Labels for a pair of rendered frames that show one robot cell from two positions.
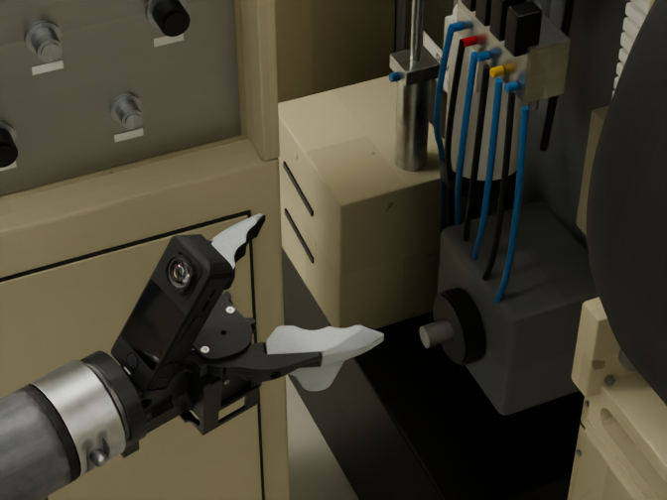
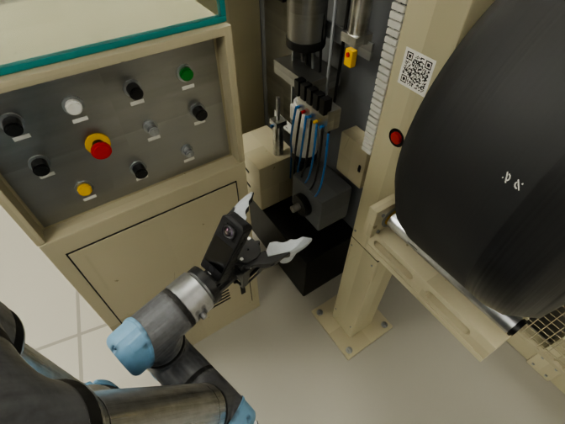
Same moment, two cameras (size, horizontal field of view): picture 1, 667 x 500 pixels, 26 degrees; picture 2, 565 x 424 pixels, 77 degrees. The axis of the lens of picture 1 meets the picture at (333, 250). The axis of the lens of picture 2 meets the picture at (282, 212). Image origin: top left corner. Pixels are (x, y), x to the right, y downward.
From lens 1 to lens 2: 0.47 m
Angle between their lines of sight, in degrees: 10
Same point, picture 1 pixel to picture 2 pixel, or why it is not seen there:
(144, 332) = (214, 257)
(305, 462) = not seen: hidden behind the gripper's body
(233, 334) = (252, 250)
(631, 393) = (386, 235)
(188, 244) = (230, 219)
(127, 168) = (190, 171)
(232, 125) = (226, 151)
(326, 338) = (290, 245)
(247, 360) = (260, 260)
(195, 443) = not seen: hidden behind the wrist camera
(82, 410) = (193, 298)
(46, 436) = (178, 315)
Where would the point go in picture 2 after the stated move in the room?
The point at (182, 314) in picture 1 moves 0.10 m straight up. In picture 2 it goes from (231, 249) to (224, 206)
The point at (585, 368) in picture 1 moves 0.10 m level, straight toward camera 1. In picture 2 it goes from (370, 228) to (373, 262)
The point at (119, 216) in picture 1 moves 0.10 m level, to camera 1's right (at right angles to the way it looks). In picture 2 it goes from (190, 189) to (226, 185)
